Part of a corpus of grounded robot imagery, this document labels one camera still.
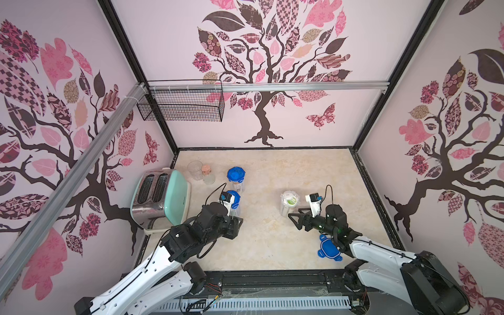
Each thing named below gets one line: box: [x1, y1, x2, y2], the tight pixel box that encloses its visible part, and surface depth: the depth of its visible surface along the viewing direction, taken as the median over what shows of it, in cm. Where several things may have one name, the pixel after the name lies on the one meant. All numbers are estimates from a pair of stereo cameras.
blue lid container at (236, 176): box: [226, 166, 247, 193], surface depth 94 cm
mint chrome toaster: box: [130, 167, 191, 234], surface depth 83 cm
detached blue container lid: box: [317, 234, 344, 262], surface depth 82 cm
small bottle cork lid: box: [201, 164, 212, 176], surface depth 100 cm
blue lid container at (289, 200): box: [280, 190, 301, 217], surface depth 85 cm
